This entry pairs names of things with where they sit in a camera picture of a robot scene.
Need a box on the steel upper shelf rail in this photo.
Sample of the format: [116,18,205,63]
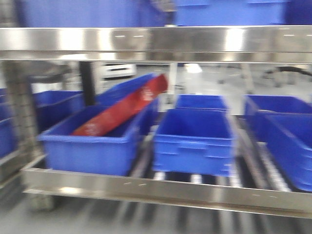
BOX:
[0,25,312,64]

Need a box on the large blue upper crate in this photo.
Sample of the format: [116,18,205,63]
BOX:
[175,0,289,26]

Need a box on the blue rear right bin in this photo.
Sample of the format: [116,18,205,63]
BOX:
[244,94,312,143]

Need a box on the steel shelf upright post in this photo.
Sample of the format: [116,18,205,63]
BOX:
[2,61,42,164]

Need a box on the steel shelf rail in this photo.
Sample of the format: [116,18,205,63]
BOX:
[0,25,312,64]
[22,168,312,218]

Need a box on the blue rear centre bin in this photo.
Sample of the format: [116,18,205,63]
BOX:
[175,95,228,111]

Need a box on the blue bin with red bag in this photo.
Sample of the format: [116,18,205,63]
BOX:
[38,98,159,176]

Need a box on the blue far left bin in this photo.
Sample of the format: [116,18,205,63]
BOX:
[33,90,85,132]

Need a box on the red plastic bag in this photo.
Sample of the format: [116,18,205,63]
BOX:
[71,74,168,137]

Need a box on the steel lower shelf rail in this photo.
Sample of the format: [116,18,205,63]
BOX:
[22,168,312,218]

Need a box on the blue upper left crate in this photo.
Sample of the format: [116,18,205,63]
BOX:
[14,0,166,28]

